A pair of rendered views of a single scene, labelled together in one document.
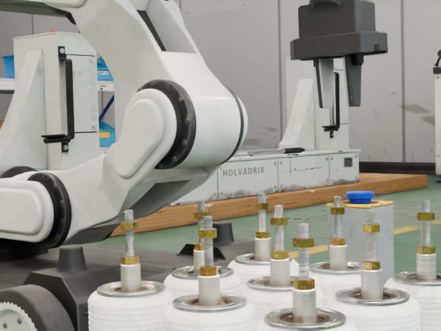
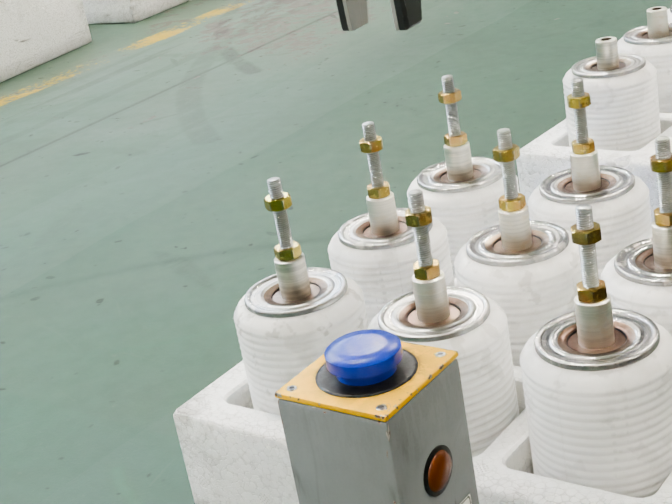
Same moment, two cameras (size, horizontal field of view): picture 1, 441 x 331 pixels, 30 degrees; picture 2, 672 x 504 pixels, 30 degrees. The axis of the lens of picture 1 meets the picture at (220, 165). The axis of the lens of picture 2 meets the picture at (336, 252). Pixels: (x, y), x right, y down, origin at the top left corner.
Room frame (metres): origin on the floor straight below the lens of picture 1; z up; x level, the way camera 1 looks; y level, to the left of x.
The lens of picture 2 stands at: (1.76, -0.22, 0.62)
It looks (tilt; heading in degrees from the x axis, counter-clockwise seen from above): 22 degrees down; 178
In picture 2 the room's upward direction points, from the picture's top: 10 degrees counter-clockwise
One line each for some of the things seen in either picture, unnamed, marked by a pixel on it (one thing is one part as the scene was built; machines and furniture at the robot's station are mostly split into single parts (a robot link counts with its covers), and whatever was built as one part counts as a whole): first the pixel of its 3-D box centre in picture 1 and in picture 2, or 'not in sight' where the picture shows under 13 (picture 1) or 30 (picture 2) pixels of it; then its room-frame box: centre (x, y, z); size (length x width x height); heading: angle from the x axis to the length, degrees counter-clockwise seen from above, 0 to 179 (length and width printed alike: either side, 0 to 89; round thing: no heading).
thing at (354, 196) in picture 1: (359, 198); (365, 362); (1.18, -0.20, 0.32); 0.04 x 0.04 x 0.02
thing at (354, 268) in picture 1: (338, 268); (433, 314); (1.00, -0.14, 0.25); 0.08 x 0.08 x 0.01
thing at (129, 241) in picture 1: (129, 243); not in sight; (0.90, 0.10, 0.30); 0.01 x 0.01 x 0.08
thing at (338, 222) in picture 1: (338, 227); (423, 244); (1.00, -0.14, 0.30); 0.01 x 0.01 x 0.08
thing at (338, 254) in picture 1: (338, 258); (431, 297); (1.00, -0.14, 0.26); 0.02 x 0.02 x 0.03
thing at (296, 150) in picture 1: (276, 151); not in sight; (4.17, -0.29, 0.28); 0.42 x 0.06 x 0.03; 138
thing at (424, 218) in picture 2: (337, 210); (418, 216); (1.00, -0.14, 0.32); 0.02 x 0.02 x 0.01; 21
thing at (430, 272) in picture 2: (338, 241); (426, 269); (1.00, -0.14, 0.29); 0.02 x 0.02 x 0.01; 21
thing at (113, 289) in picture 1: (130, 289); not in sight; (0.90, 0.10, 0.25); 0.08 x 0.08 x 0.01
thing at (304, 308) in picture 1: (304, 305); (458, 161); (0.75, -0.07, 0.26); 0.02 x 0.02 x 0.03
